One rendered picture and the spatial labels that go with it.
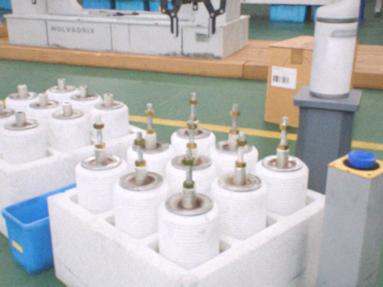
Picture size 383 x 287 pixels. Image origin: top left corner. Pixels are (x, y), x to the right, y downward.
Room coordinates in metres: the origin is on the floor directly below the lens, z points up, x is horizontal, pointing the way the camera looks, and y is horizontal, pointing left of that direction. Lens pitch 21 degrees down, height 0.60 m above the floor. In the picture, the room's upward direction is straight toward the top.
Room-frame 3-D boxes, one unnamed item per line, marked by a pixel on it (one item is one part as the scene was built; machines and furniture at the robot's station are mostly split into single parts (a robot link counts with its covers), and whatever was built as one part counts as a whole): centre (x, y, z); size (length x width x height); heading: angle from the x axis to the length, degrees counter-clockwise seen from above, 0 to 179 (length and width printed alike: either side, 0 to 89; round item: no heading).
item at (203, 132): (1.03, 0.00, 0.25); 0.08 x 0.08 x 0.01
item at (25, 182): (1.25, 0.38, 0.09); 0.39 x 0.39 x 0.18; 43
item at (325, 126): (1.18, -0.33, 0.15); 0.15 x 0.15 x 0.30; 69
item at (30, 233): (1.00, 0.25, 0.06); 0.30 x 0.11 x 0.12; 134
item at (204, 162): (0.86, 0.00, 0.25); 0.08 x 0.08 x 0.01
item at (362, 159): (0.70, -0.25, 0.32); 0.04 x 0.04 x 0.02
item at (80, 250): (0.86, 0.00, 0.09); 0.39 x 0.39 x 0.18; 44
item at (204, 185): (0.86, 0.00, 0.16); 0.10 x 0.10 x 0.18
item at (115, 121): (1.25, 0.21, 0.16); 0.10 x 0.10 x 0.18
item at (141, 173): (0.78, 0.09, 0.26); 0.02 x 0.02 x 0.03
